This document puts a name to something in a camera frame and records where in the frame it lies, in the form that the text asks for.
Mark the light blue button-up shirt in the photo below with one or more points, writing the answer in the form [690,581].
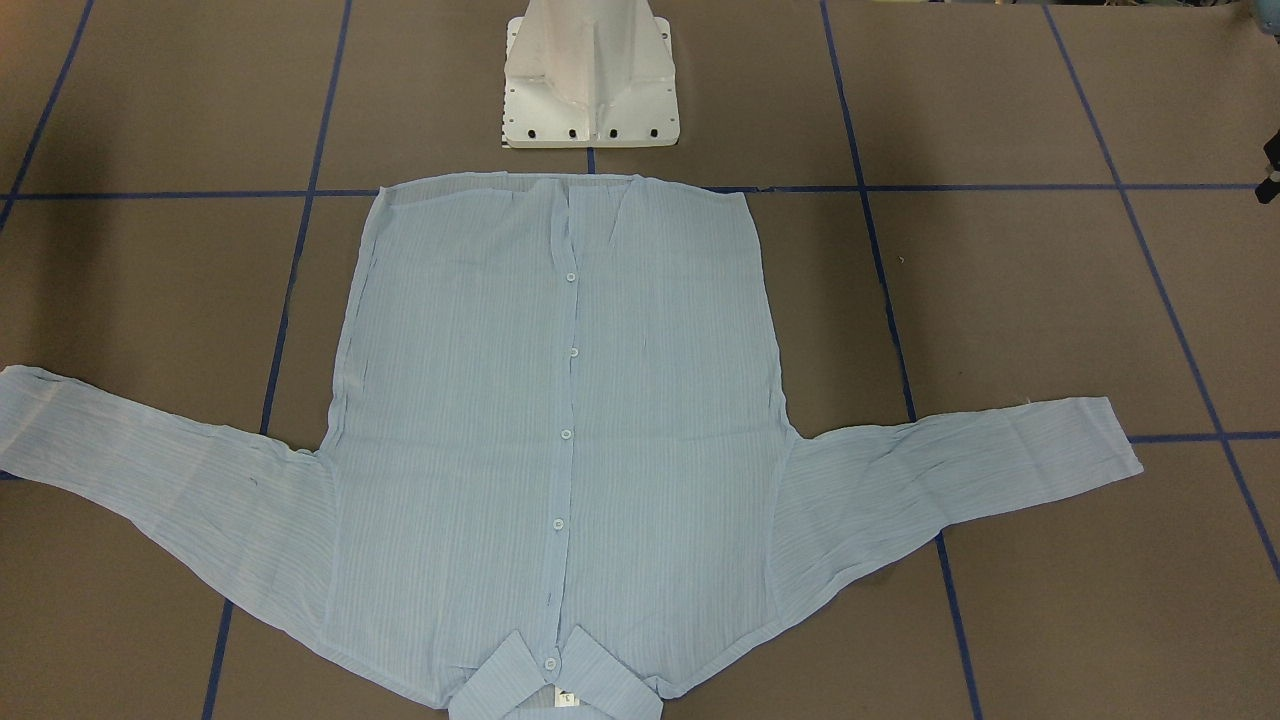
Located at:
[558,456]

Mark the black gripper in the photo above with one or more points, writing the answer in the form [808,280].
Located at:
[1273,163]

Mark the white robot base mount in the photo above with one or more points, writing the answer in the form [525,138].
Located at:
[589,75]

